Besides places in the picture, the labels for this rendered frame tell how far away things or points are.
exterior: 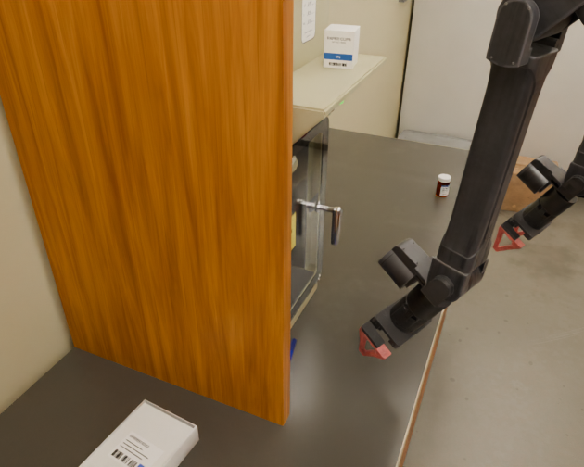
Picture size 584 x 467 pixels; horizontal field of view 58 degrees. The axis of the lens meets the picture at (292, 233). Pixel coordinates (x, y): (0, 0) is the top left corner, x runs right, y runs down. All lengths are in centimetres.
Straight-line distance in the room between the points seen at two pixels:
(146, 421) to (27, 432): 22
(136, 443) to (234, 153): 52
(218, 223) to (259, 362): 27
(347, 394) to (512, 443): 133
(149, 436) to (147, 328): 19
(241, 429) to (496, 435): 147
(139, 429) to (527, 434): 170
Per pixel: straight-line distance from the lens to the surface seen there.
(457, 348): 260
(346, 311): 124
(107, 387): 112
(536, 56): 66
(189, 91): 71
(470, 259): 78
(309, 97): 77
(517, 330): 280
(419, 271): 85
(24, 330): 116
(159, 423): 99
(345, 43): 91
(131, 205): 86
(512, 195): 374
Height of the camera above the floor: 174
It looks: 32 degrees down
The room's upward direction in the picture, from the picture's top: 1 degrees clockwise
